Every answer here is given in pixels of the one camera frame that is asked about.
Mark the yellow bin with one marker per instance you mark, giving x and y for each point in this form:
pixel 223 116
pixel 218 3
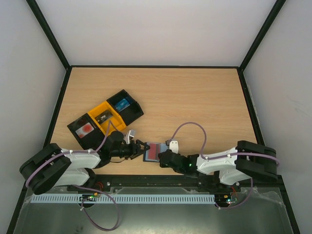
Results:
pixel 115 123

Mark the red credit card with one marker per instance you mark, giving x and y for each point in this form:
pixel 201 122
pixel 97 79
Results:
pixel 153 152

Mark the black bin left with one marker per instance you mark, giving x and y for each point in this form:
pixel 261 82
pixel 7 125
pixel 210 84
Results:
pixel 90 141

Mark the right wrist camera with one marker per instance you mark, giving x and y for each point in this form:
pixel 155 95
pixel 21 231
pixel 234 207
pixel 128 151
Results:
pixel 172 145

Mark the light blue cable duct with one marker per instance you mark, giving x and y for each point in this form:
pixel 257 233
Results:
pixel 123 199

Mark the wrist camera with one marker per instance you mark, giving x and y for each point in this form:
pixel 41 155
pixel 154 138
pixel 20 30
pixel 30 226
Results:
pixel 172 145
pixel 129 136

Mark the white red card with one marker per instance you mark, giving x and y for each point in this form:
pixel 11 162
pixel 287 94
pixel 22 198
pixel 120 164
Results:
pixel 84 130

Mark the navy blue card holder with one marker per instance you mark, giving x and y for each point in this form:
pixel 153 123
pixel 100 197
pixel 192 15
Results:
pixel 163 148

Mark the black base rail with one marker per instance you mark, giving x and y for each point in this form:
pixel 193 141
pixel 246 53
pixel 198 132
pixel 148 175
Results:
pixel 106 183

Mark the black bin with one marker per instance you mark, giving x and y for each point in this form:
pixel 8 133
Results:
pixel 90 141
pixel 131 113

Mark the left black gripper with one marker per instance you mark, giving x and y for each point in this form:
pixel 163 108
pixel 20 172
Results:
pixel 134 153

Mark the black vip card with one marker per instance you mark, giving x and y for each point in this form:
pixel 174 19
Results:
pixel 104 116

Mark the black bin right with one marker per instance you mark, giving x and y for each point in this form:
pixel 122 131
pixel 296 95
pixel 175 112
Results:
pixel 131 113

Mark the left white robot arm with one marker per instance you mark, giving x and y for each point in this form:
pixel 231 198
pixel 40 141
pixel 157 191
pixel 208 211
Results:
pixel 54 166

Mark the blue card in bin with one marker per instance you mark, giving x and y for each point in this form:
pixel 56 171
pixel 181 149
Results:
pixel 122 104

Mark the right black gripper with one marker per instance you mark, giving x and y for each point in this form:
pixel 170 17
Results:
pixel 165 159

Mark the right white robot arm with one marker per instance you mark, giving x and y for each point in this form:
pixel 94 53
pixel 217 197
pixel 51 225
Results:
pixel 245 161

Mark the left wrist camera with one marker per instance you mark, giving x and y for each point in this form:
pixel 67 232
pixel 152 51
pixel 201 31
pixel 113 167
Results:
pixel 129 136

